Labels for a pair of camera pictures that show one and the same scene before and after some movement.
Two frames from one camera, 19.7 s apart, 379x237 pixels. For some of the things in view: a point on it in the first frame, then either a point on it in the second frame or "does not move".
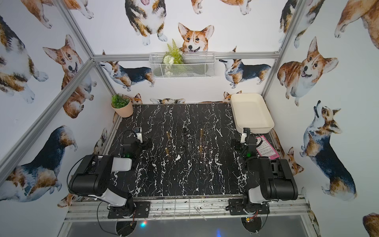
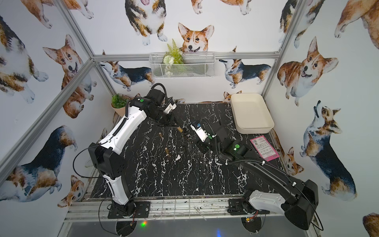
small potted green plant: x=122 y=104 does not move
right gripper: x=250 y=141 to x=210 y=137
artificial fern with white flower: x=173 y=56 does not move
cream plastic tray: x=250 y=111 does not move
